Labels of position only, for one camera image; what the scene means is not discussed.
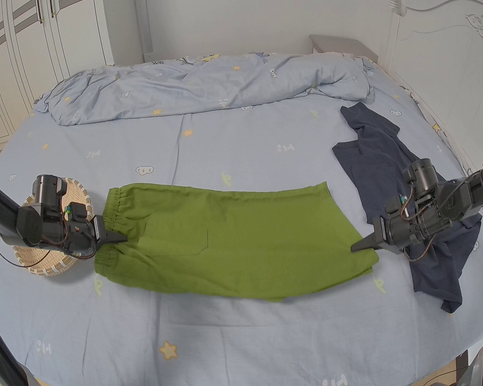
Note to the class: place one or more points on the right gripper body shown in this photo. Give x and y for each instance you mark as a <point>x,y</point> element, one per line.
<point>406,231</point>

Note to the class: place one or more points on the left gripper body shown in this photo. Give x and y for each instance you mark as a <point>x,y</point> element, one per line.
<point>82,241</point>

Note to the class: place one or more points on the green shorts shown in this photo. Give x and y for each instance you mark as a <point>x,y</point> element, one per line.
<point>245,235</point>

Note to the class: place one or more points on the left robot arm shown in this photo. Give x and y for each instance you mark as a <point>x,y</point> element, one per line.
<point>4,215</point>

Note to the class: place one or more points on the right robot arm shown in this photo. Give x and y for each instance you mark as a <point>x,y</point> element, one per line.
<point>479,187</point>

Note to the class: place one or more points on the round woven basket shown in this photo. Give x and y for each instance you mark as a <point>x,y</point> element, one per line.
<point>80,197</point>

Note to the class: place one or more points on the dark blue garment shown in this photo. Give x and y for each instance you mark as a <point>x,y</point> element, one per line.
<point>370,163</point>

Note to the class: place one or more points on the bed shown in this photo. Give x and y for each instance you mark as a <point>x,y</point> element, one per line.
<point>265,336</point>

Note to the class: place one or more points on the pale blue quilt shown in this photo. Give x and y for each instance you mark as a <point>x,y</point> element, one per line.
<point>185,91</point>

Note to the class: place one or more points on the white wardrobe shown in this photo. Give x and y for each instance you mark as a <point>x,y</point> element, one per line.
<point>24,54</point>

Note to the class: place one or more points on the grey bedside table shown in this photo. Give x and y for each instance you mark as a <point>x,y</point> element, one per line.
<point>338,44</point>

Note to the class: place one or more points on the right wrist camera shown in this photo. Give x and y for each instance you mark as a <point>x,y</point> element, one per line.
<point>394,209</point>

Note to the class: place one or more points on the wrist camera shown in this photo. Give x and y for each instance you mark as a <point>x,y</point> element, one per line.
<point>78,213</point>
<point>394,209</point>

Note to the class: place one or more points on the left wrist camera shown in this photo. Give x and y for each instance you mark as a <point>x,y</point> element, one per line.
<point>78,213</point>

